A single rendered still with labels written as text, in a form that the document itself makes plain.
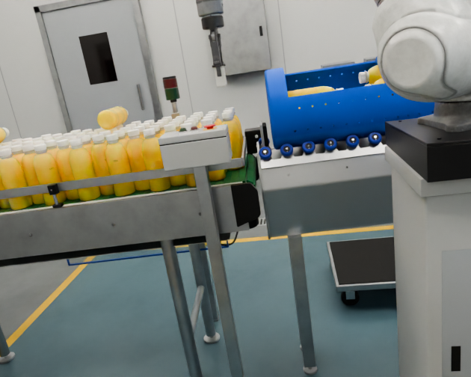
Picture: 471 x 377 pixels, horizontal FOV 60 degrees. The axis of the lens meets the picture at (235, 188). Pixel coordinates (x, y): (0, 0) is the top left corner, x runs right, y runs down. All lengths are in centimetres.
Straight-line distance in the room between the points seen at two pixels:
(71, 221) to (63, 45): 414
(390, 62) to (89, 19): 477
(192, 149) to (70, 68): 435
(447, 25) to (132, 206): 104
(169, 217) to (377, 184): 72
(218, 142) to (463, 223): 65
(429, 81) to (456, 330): 59
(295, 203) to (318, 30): 359
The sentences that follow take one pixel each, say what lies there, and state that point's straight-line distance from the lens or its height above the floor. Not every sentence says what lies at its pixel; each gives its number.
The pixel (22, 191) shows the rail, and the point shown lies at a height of 97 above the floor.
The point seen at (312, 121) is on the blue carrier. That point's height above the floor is 105.
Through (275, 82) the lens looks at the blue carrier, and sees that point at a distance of 141.
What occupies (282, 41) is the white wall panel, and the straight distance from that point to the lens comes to 489.
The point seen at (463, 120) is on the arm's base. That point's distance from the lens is 99.
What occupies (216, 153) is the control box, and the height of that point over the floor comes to 103.
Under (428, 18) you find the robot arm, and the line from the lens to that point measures 79.
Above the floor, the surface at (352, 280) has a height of 15.
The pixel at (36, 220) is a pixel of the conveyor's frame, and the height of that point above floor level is 86.
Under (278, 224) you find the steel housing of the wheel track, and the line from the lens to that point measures 153.
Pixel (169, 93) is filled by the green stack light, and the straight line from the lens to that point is 188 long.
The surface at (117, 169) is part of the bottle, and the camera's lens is 143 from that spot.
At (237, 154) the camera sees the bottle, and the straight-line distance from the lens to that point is 150.
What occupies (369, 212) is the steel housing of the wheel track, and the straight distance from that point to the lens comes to 157.
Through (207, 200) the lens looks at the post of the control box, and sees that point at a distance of 127.
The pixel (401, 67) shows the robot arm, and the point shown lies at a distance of 78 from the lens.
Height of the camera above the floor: 128
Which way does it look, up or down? 17 degrees down
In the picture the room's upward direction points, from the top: 9 degrees counter-clockwise
